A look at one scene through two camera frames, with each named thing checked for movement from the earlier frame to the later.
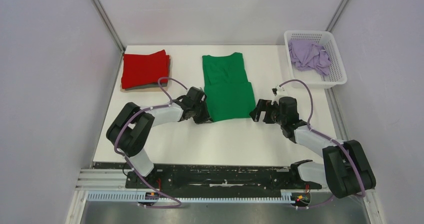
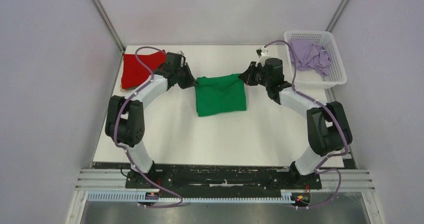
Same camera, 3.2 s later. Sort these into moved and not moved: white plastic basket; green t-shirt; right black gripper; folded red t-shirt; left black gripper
Moved: green t-shirt; right black gripper; left black gripper
Not moved: folded red t-shirt; white plastic basket
